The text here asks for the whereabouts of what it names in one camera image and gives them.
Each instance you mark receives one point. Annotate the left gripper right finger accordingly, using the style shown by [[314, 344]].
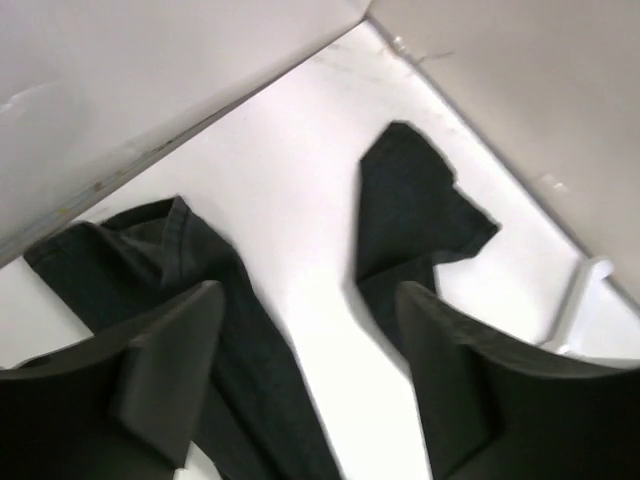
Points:
[[494, 407]]

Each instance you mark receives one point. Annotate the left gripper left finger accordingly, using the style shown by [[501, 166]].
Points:
[[122, 404]]

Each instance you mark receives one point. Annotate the black trousers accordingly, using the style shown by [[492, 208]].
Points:
[[258, 421]]

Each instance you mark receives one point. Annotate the white metal clothes rack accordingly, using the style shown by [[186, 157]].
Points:
[[595, 323]]

